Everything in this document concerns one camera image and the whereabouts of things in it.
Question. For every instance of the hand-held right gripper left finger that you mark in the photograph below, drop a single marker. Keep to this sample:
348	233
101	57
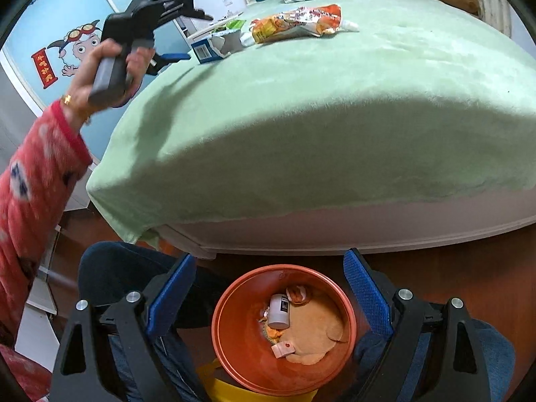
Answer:
173	297

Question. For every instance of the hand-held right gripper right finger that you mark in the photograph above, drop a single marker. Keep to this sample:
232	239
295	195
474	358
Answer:
368	297

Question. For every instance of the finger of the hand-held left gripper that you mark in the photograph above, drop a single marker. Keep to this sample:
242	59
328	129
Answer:
180	6
171	58

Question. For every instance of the blue carton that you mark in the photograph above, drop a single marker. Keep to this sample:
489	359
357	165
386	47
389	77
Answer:
205	50

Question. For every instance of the orange plastic bin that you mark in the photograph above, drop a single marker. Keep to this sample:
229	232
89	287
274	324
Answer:
234	343

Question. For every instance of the beige cylinder can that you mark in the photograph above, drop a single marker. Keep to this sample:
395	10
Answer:
278	314

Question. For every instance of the person's left forearm red sleeve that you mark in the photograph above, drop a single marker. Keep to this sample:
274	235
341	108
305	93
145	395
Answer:
33	184

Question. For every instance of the person's left hand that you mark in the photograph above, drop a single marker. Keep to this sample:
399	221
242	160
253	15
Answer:
83	79

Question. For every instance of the white nightstand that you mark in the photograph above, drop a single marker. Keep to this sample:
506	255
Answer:
201	29

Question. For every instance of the green snack packet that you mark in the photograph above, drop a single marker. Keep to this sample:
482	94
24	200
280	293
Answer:
228	26

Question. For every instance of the tan fuzzy cloth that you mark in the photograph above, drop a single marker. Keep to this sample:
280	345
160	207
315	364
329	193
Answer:
318	331

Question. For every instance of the white bed with blue headboard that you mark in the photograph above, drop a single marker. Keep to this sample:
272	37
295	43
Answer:
377	234

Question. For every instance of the white wardrobe with cartoon doors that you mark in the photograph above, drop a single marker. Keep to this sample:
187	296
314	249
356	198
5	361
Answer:
63	21

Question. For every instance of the small white box red dot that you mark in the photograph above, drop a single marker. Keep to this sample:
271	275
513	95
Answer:
282	349

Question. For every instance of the yellow plastic bag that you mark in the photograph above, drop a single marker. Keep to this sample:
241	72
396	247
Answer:
234	389

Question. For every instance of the orange snack bag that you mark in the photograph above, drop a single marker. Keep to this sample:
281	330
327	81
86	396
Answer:
293	23

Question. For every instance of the person's red robe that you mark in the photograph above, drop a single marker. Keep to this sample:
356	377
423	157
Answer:
16	372

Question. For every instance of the floral beige curtain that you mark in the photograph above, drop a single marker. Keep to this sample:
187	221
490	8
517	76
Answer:
496	4

